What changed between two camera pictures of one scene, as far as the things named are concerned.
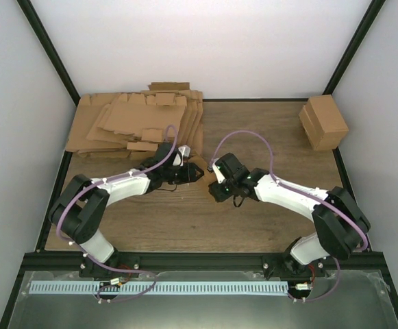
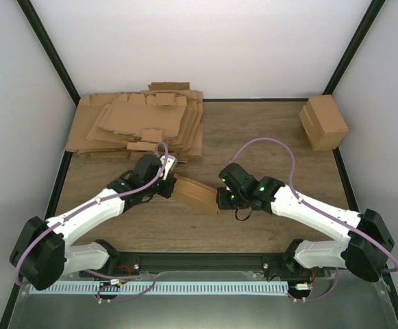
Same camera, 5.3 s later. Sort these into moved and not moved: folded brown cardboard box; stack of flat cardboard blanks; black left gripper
Moved: black left gripper
Not moved: stack of flat cardboard blanks; folded brown cardboard box
